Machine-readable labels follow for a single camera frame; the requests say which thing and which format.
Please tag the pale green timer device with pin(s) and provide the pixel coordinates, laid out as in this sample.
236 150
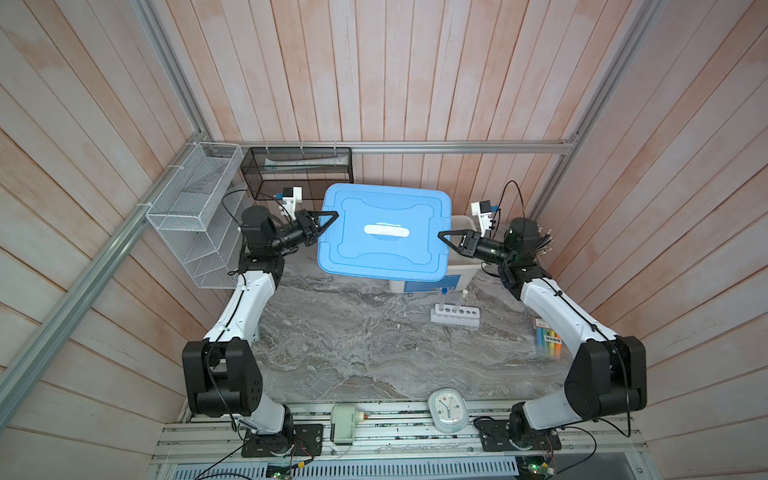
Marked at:
344 420

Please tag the black mesh wall basket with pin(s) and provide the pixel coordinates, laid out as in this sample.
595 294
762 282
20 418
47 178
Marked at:
269 170

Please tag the white plastic storage bin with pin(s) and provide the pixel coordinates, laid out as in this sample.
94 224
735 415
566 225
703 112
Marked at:
444 276

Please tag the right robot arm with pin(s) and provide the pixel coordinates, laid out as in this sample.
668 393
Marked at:
608 372

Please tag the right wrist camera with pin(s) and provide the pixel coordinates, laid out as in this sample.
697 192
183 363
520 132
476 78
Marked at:
487 217

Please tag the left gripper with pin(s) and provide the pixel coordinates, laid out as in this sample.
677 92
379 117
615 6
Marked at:
309 226

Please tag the white test tube rack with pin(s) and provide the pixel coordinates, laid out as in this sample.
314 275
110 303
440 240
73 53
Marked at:
457 315

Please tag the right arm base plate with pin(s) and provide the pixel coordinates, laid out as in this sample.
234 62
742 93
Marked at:
506 435

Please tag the bundle of pencils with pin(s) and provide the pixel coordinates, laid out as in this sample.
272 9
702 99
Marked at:
544 244

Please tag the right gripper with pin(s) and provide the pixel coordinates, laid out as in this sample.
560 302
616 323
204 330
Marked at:
467 239

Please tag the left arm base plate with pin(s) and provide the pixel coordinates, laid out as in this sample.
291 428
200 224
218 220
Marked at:
303 440

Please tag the white wire mesh shelf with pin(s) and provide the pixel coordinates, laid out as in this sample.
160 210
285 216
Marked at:
197 214

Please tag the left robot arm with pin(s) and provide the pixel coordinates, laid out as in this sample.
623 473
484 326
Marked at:
221 374

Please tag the pack of colored markers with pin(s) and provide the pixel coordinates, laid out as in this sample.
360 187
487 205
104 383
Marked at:
548 343

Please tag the white capped test tube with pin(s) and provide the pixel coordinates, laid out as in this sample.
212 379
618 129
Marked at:
462 300

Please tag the blue plastic bin lid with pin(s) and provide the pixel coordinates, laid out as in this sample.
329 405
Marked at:
385 232

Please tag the white analog clock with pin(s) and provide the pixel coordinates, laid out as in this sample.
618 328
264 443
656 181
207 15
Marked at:
448 410

